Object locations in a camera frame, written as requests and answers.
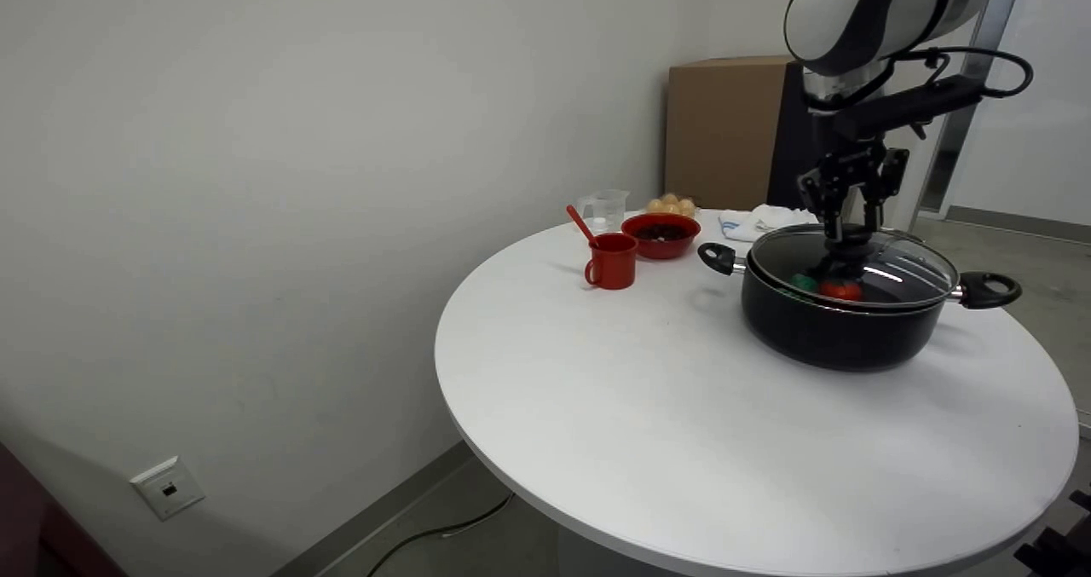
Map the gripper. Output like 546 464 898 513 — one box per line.
797 110 911 244

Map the glass pot lid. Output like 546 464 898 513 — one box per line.
748 223 961 313

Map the black cooking pot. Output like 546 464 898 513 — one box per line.
697 223 1023 372

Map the black panel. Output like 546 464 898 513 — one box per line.
766 61 824 212

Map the white cloth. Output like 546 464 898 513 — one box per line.
718 204 820 243

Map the cardboard box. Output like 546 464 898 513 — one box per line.
664 55 799 212

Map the red plastic bowl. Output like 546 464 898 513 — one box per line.
621 212 702 261

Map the clear measuring cup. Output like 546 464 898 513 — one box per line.
579 189 631 236

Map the red plastic cup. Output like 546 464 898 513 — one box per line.
584 233 639 291

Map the red plastic spoon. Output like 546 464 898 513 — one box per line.
566 205 599 247

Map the black stand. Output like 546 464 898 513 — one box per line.
1013 489 1091 577

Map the dark red furniture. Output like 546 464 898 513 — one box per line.
0 441 129 577

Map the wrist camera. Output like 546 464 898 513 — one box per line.
834 74 991 141

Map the metal door frame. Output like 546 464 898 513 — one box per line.
905 0 1030 230

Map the black cable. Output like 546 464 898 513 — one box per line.
366 492 517 577

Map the wall socket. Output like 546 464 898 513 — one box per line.
129 455 207 522

